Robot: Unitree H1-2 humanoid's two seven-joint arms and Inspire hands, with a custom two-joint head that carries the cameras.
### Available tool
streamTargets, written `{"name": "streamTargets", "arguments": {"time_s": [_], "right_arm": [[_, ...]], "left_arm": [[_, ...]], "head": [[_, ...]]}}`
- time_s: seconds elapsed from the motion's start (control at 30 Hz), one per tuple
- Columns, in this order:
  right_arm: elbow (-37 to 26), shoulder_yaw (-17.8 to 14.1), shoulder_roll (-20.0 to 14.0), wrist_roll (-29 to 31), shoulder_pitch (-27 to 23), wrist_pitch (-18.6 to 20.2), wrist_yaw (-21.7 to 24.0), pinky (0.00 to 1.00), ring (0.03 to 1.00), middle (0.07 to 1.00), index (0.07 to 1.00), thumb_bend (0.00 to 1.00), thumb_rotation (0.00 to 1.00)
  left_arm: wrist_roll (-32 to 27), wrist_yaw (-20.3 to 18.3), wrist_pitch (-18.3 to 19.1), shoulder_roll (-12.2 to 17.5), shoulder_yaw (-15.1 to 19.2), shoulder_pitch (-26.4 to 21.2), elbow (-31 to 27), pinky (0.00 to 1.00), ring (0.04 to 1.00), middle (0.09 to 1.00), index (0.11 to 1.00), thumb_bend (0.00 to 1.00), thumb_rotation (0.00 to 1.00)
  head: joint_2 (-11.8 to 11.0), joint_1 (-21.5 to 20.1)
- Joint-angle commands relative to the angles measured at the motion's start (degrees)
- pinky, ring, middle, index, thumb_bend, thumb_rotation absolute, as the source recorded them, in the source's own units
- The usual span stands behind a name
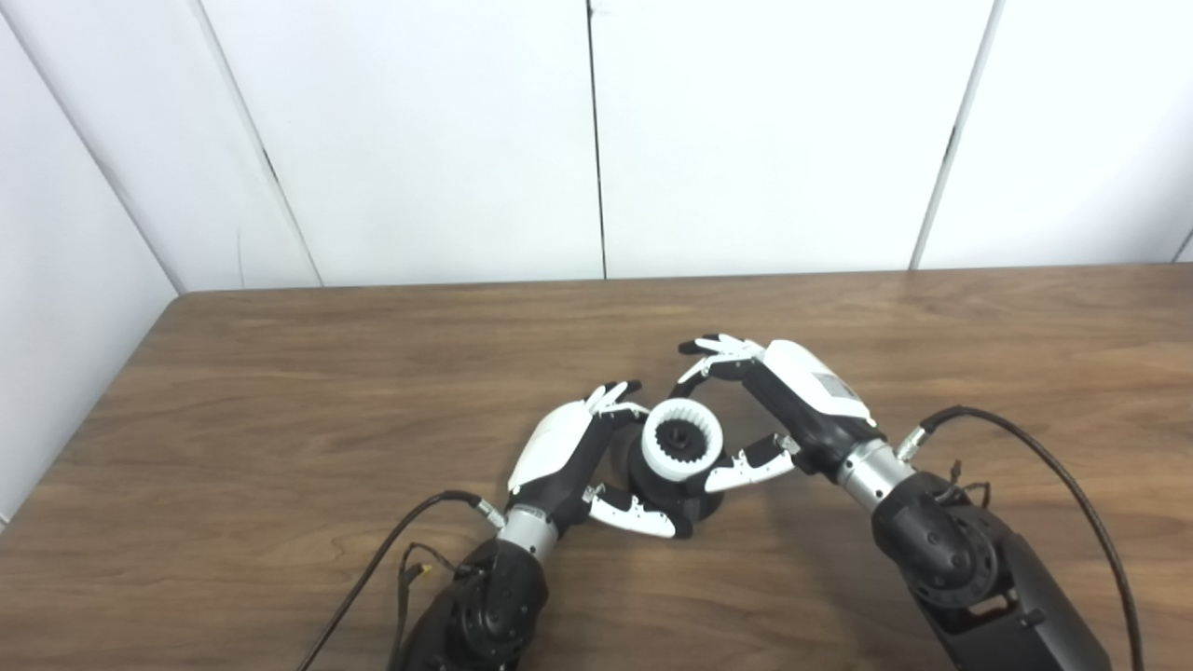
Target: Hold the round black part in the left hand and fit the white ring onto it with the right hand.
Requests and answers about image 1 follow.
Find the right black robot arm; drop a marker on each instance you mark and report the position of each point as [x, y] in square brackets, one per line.
[969, 568]

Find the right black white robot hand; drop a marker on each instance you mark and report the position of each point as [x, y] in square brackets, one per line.
[811, 410]

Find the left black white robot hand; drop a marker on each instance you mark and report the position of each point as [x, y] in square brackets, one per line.
[559, 457]

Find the round black plastic part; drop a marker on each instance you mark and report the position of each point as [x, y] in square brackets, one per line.
[694, 501]

